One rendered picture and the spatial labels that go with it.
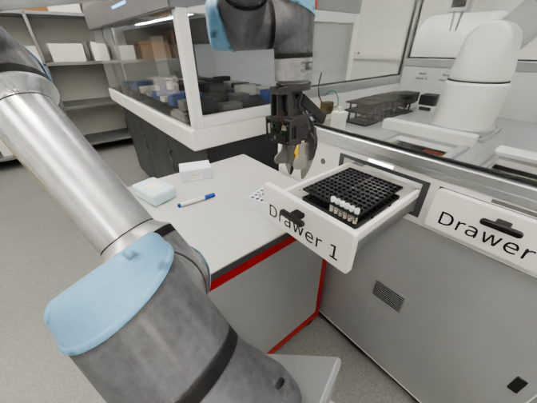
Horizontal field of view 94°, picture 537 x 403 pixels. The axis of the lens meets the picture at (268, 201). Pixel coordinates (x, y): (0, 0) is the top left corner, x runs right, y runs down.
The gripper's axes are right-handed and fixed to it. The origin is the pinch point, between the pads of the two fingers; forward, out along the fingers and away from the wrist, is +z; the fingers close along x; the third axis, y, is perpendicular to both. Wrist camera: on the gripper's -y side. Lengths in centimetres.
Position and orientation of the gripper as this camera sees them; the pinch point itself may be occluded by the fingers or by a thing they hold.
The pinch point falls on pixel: (298, 170)
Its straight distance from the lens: 63.3
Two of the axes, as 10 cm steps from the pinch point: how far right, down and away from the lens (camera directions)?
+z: 0.5, 8.6, 5.0
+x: 7.1, 3.3, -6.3
